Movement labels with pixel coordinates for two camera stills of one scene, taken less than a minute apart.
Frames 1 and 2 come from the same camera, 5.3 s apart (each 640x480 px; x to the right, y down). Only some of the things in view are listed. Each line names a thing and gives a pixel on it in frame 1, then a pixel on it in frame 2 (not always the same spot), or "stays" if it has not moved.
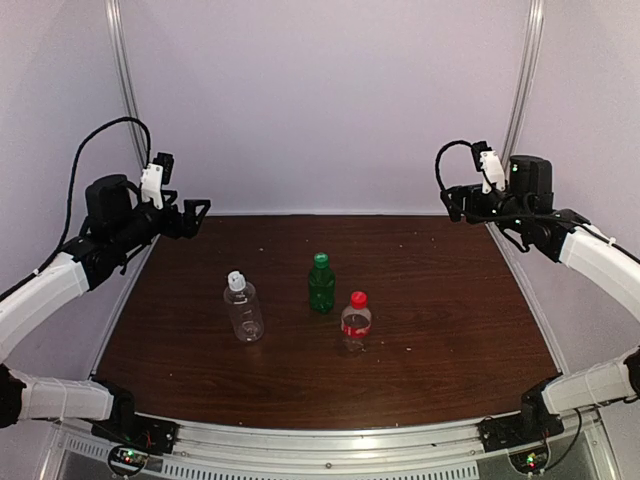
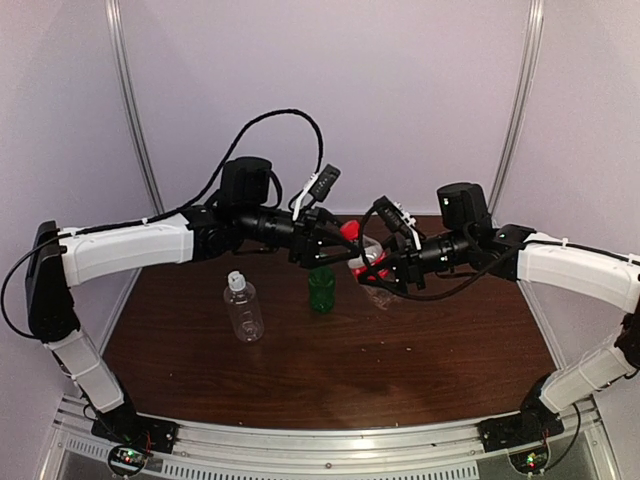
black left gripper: (188, 225) -> (305, 246)
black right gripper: (459, 193) -> (405, 262)
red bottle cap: (358, 300) -> (350, 230)
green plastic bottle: (321, 285) stays
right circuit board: (530, 461) stays
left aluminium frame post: (113, 8) stays
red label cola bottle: (356, 322) -> (371, 253)
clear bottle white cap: (246, 315) stays
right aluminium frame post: (526, 75) stays
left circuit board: (130, 458) stays
